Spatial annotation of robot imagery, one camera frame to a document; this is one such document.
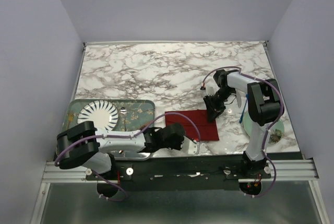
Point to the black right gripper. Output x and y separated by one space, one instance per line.
213 109

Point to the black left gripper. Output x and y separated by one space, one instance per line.
178 146

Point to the dark red cloth napkin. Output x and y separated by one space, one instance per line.
208 130

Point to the blue handled fork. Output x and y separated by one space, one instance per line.
244 109

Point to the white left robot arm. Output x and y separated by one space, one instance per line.
88 146

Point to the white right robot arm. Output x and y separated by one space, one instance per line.
265 107

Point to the silver table knife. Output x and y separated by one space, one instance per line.
238 98

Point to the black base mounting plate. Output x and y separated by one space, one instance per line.
215 182

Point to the teal floral serving tray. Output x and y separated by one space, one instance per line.
140 112

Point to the silver spoon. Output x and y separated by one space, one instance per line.
123 113

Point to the light green plate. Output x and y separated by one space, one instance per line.
277 131

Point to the blue striped white plate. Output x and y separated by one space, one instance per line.
102 113

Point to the gold fork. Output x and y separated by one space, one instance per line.
70 117

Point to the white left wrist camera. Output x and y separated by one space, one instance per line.
190 147

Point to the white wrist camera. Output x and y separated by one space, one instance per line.
190 147
209 90

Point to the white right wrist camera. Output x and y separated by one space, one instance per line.
209 90

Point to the aluminium frame rail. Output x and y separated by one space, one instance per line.
285 170

